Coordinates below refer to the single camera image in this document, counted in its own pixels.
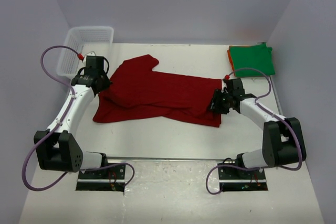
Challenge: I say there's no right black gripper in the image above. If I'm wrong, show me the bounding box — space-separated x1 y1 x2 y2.
206 89 233 115

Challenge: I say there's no red t shirt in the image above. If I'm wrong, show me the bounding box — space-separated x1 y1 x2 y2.
92 55 222 127

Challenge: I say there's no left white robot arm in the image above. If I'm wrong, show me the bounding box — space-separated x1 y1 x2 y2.
34 56 111 178

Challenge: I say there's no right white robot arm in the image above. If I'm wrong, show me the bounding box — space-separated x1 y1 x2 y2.
208 76 307 178

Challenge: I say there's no white plastic basket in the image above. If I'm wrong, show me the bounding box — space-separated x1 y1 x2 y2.
56 26 114 79

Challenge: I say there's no orange folded t shirt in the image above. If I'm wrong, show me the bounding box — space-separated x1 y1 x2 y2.
227 45 235 71

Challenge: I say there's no green folded t shirt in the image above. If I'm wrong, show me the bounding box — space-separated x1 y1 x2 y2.
230 43 275 76

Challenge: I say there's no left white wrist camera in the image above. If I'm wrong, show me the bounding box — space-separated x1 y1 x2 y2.
85 51 96 57

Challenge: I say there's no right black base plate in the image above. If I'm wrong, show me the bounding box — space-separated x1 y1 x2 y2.
218 167 268 192

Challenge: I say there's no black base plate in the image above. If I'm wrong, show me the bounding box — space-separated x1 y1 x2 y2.
218 167 268 192
76 164 126 192

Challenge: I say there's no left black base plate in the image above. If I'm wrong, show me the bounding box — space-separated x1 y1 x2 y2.
76 164 126 192

